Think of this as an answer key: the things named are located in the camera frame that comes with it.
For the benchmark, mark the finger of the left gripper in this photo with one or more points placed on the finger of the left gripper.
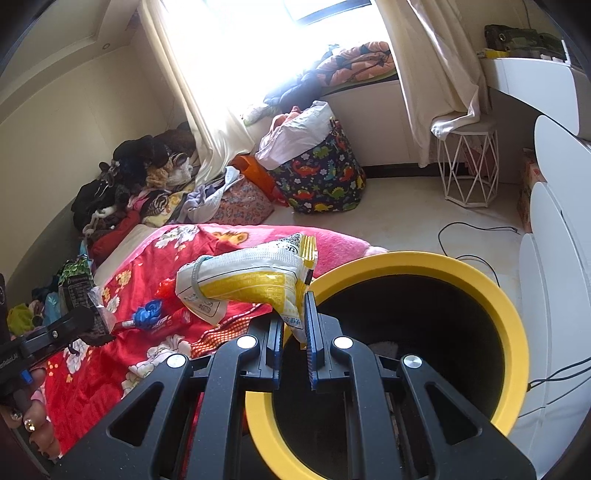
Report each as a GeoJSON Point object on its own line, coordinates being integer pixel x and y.
{"type": "Point", "coordinates": [71, 326]}

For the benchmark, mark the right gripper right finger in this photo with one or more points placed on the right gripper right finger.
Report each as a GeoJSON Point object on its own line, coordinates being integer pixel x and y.
{"type": "Point", "coordinates": [394, 405]}

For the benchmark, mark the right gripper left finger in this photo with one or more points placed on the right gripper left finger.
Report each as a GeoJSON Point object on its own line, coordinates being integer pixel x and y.
{"type": "Point", "coordinates": [184, 420]}

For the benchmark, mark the dark green snack wrapper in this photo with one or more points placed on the dark green snack wrapper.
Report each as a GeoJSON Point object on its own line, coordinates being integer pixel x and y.
{"type": "Point", "coordinates": [76, 288]}

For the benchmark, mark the blue plastic bag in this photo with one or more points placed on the blue plastic bag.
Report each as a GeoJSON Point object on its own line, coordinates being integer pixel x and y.
{"type": "Point", "coordinates": [147, 316]}

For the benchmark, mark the red snack wrapper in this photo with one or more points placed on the red snack wrapper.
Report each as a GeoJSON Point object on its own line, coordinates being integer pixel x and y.
{"type": "Point", "coordinates": [172, 323]}

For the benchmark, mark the yellow white snack bag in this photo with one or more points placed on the yellow white snack bag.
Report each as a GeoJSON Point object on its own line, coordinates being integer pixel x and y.
{"type": "Point", "coordinates": [276, 273]}

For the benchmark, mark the red plastic bag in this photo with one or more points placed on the red plastic bag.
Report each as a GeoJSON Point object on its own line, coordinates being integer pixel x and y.
{"type": "Point", "coordinates": [165, 290]}

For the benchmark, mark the left hand with painted nails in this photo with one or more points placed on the left hand with painted nails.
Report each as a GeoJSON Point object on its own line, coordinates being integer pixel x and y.
{"type": "Point", "coordinates": [34, 418]}

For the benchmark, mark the black bin with yellow rim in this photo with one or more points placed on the black bin with yellow rim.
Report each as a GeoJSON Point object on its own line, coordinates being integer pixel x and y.
{"type": "Point", "coordinates": [403, 303]}

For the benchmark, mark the red floral bed blanket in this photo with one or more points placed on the red floral bed blanket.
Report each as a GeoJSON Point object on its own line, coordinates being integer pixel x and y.
{"type": "Point", "coordinates": [85, 382]}

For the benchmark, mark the floral patterned fabric bag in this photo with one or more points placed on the floral patterned fabric bag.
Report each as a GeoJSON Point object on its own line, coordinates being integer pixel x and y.
{"type": "Point", "coordinates": [243, 204]}

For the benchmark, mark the pile of clothes on bed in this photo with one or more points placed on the pile of clothes on bed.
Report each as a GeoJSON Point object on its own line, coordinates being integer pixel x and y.
{"type": "Point", "coordinates": [139, 171]}

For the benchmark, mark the orange bag on floor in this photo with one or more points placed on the orange bag on floor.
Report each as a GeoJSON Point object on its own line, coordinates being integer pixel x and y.
{"type": "Point", "coordinates": [255, 173]}

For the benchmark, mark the dinosaur print laundry basket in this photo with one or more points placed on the dinosaur print laundry basket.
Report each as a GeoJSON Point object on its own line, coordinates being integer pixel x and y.
{"type": "Point", "coordinates": [327, 178]}

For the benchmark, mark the left cream curtain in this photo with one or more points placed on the left cream curtain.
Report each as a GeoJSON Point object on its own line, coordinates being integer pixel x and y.
{"type": "Point", "coordinates": [189, 42]}

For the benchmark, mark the cream curtain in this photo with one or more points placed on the cream curtain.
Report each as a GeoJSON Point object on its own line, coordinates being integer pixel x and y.
{"type": "Point", "coordinates": [189, 42]}
{"type": "Point", "coordinates": [443, 84]}

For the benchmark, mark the white bag in basket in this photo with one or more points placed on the white bag in basket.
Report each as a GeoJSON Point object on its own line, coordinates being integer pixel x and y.
{"type": "Point", "coordinates": [295, 136]}

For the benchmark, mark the cardboard box on floor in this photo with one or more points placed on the cardboard box on floor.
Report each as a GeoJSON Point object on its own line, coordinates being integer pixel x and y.
{"type": "Point", "coordinates": [530, 175]}

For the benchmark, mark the dark jacket on windowsill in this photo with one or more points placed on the dark jacket on windowsill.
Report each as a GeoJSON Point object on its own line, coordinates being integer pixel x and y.
{"type": "Point", "coordinates": [299, 92]}

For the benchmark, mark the right cream curtain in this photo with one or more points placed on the right cream curtain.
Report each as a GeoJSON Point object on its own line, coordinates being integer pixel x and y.
{"type": "Point", "coordinates": [443, 84]}

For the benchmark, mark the orange patterned folded blanket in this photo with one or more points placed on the orange patterned folded blanket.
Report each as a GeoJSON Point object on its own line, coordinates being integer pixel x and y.
{"type": "Point", "coordinates": [369, 61]}

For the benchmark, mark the white vanity desk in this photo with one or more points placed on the white vanity desk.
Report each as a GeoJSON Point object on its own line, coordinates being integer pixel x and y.
{"type": "Point", "coordinates": [555, 89]}

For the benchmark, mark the dark camouflage bag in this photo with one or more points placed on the dark camouflage bag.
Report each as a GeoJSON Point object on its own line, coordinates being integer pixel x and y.
{"type": "Point", "coordinates": [526, 43]}

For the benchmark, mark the white wire frame stool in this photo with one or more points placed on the white wire frame stool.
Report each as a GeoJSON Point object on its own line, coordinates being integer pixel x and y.
{"type": "Point", "coordinates": [469, 164]}

